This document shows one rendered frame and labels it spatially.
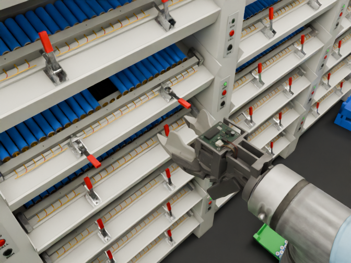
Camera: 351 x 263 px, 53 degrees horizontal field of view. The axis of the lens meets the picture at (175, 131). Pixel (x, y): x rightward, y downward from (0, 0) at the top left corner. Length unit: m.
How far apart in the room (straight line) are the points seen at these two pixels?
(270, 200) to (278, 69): 0.92
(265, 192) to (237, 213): 1.30
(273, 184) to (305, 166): 1.57
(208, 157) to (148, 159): 0.47
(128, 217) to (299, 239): 0.72
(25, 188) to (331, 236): 0.57
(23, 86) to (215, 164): 0.36
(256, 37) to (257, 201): 0.72
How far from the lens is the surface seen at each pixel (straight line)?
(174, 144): 0.62
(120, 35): 0.76
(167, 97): 0.90
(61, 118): 0.83
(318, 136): 2.29
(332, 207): 0.53
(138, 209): 1.17
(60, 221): 0.96
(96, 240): 1.14
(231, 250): 1.73
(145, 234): 1.35
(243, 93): 1.26
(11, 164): 0.79
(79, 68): 0.70
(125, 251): 1.33
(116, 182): 0.99
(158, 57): 0.96
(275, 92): 1.58
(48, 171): 0.80
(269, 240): 1.77
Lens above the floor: 1.55
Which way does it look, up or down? 46 degrees down
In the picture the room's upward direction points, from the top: straight up
